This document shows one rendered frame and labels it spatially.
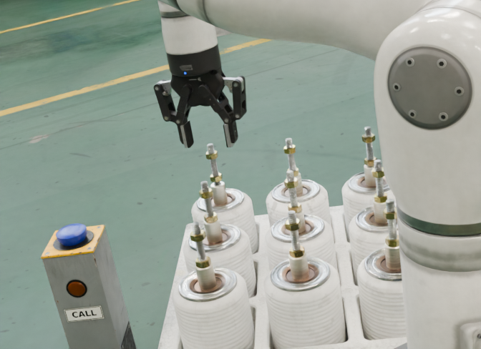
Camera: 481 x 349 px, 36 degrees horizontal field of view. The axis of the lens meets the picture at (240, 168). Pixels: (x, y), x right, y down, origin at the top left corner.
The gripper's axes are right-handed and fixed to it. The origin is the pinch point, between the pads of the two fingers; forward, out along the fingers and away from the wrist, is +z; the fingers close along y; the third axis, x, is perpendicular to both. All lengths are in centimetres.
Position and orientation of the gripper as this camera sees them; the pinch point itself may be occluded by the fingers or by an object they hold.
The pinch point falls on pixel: (208, 137)
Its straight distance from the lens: 111.6
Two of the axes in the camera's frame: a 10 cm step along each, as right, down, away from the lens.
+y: 9.3, 0.0, -3.6
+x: 3.2, -4.3, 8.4
